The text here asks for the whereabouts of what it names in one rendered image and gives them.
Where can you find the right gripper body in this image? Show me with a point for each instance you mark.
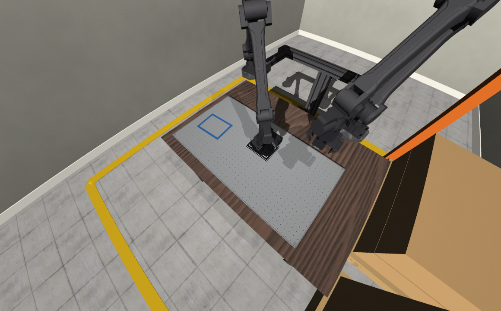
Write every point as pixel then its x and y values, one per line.
pixel 257 140

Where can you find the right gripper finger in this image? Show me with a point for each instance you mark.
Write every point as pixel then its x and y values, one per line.
pixel 258 147

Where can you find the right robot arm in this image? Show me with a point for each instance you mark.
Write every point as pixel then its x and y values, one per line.
pixel 255 55

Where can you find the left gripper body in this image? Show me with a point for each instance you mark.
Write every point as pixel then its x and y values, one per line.
pixel 336 144

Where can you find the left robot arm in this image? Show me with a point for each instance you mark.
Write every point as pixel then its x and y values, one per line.
pixel 351 108

